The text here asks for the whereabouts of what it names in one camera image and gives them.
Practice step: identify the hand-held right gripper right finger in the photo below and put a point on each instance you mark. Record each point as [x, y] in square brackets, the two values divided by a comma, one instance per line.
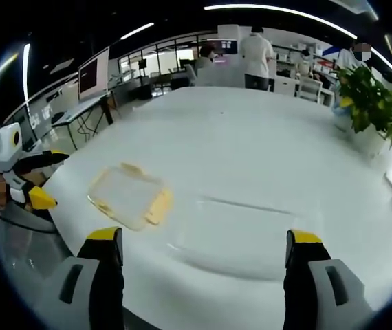
[319, 295]

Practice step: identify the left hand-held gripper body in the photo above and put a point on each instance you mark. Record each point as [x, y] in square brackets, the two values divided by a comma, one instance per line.
[3, 151]

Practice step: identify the green potted plant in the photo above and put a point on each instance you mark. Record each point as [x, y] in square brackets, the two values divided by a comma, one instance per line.
[371, 99]

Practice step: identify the ceiling light strip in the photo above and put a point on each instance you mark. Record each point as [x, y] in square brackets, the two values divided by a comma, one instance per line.
[26, 72]
[278, 15]
[137, 31]

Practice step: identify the clear plastic sheet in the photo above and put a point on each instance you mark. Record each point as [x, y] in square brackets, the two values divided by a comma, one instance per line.
[237, 237]

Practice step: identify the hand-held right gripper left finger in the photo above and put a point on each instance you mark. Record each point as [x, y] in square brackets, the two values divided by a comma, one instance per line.
[79, 295]

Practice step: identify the white chair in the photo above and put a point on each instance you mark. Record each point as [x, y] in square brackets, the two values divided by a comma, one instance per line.
[310, 88]

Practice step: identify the white office desk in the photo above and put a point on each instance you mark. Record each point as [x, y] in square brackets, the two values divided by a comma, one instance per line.
[75, 111]

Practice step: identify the clear tray with yellow edges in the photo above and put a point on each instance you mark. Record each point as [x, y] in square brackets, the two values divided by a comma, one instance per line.
[127, 196]

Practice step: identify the computer monitor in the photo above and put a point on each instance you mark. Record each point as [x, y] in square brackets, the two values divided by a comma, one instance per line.
[93, 75]

